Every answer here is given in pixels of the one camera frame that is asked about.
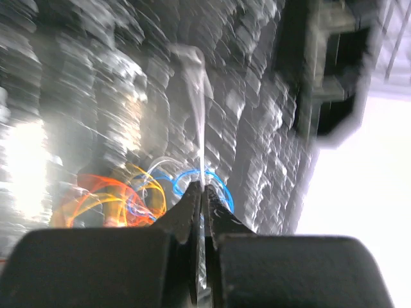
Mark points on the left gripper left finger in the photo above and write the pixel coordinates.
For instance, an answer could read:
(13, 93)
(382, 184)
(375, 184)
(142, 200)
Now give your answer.
(155, 266)

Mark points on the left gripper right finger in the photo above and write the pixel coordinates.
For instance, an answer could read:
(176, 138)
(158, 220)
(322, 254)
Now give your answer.
(245, 269)

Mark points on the black compartment bin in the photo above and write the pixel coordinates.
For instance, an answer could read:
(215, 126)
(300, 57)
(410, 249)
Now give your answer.
(325, 53)

